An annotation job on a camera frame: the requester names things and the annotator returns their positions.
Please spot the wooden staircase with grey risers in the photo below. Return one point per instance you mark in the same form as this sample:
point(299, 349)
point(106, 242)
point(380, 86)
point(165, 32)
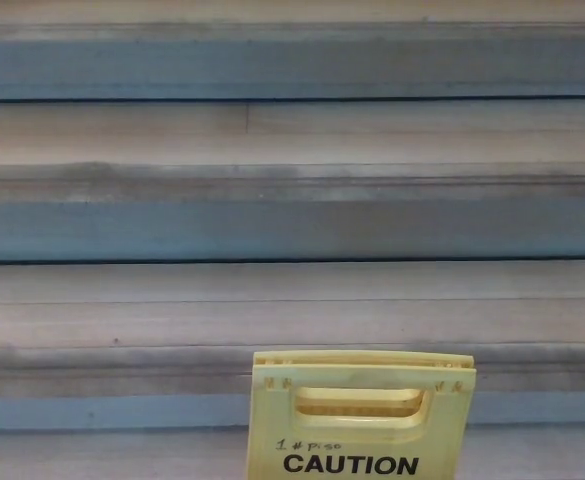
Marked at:
point(172, 225)

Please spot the yellow plastic caution sign board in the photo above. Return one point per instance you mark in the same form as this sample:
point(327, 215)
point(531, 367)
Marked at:
point(272, 425)

